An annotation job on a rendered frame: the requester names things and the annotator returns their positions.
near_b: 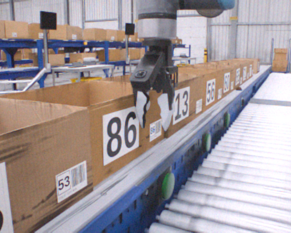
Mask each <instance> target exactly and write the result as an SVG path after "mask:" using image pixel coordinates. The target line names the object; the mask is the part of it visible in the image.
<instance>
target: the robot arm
mask: <svg viewBox="0 0 291 233"><path fill-rule="evenodd" d="M234 7H235V0H138V26H137V28H138V38H139V39H144V40H142V46H149V51H146V52H145V54H144V56H143V57H142V59H141V60H140V62H139V64H138V65H137V67H136V68H135V70H134V71H133V73H132V75H131V77H130V78H129V80H130V83H131V86H132V88H133V91H132V93H133V94H134V105H135V108H136V113H137V117H138V119H139V122H140V124H141V127H142V128H143V129H144V128H145V121H146V120H145V114H146V111H147V110H148V109H149V106H150V101H149V91H150V90H155V91H156V92H157V93H161V90H162V95H161V96H160V97H159V98H158V99H157V101H158V105H159V106H160V108H161V113H160V115H161V118H162V122H161V125H162V128H163V130H164V131H166V130H167V129H168V128H169V124H170V120H171V115H172V114H173V113H174V111H175V105H174V103H173V100H174V97H175V89H174V88H175V87H178V67H173V66H172V40H171V39H175V38H176V34H177V10H196V12H198V13H199V14H200V15H201V16H203V17H206V18H214V17H218V16H219V15H221V14H222V13H223V12H224V11H227V10H228V9H233V8H234ZM175 72H176V83H175ZM172 74H173V79H172ZM172 84H173V85H172Z"/></svg>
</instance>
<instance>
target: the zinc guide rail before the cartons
mask: <svg viewBox="0 0 291 233"><path fill-rule="evenodd" d="M270 66H271V65H268V66H266V67H265V68H264V69H263V70H261V71H260V72H259V73H257V74H256V75H255V76H253V77H251V78H250V79H249V80H248V81H246V82H245V83H243V84H242V85H240V87H241V88H242V90H234V91H233V92H231V93H230V94H229V95H227V96H225V97H224V98H223V99H222V100H220V101H219V102H218V103H216V104H215V105H214V106H213V107H211V108H210V109H207V110H206V111H205V112H203V113H202V114H201V115H200V116H198V117H197V118H196V119H194V120H193V121H192V122H190V123H188V124H187V125H186V126H185V127H184V128H182V129H180V130H179V131H177V132H176V133H174V134H173V135H172V136H170V137H169V138H168V139H167V140H165V141H164V142H163V143H161V144H160V145H158V146H157V147H156V148H154V149H152V150H151V151H150V152H148V153H146V154H145V155H144V156H143V157H141V158H140V159H139V160H137V161H136V162H134V163H133V164H131V165H130V166H129V167H127V168H126V169H124V170H123V171H122V172H120V173H119V174H117V175H116V176H115V177H112V179H110V180H109V181H107V182H106V183H105V184H103V185H101V186H100V187H99V188H97V189H96V190H94V191H93V192H91V193H90V194H89V195H88V196H86V197H85V198H83V199H81V200H80V201H79V202H77V203H76V204H74V205H73V206H72V207H70V208H69V209H67V210H66V211H64V212H63V213H61V214H60V215H59V216H58V217H56V218H54V219H53V220H52V221H50V222H49V223H47V224H46V225H44V226H43V227H42V228H40V229H39V230H37V231H36V232H34V233H79V231H80V230H82V229H83V228H85V227H86V225H88V224H90V223H91V221H93V220H94V219H95V218H96V217H98V216H99V215H100V214H101V213H102V212H103V211H105V210H106V209H107V208H108V207H109V206H110V205H112V204H113V203H114V202H116V201H117V199H118V198H120V197H122V196H123V195H124V194H125V193H126V192H128V191H129V190H130V189H131V188H132V187H133V186H134V185H136V184H137V183H138V182H139V181H140V180H142V179H143V178H144V177H145V176H146V175H147V174H148V173H149V172H151V171H152V170H153V169H154V168H156V167H157V166H158V165H160V164H161V163H162V162H163V161H164V160H165V159H166V158H167V157H168V156H169V155H171V154H172V153H173V152H174V151H175V150H176V149H178V148H179V147H180V146H181V145H183V144H184V143H185V142H186V141H187V140H188V139H189V138H190V137H191V136H193V134H195V133H196V132H197V131H199V130H200V129H201V128H202V127H203V126H204V125H205V124H207V123H208V122H209V121H210V120H211V119H212V118H213V117H214V116H215V115H216V114H218V113H219V112H220V111H221V110H223V108H224V107H226V106H227V105H228V104H229V103H230V102H231V101H232V100H233V99H234V98H235V97H238V95H239V94H241V93H242V92H243V91H244V90H245V89H246V87H249V86H250V84H252V83H253V82H254V81H255V80H256V79H257V78H258V77H260V76H261V74H263V73H264V72H265V71H266V70H267V69H268V68H269V67H270Z"/></svg>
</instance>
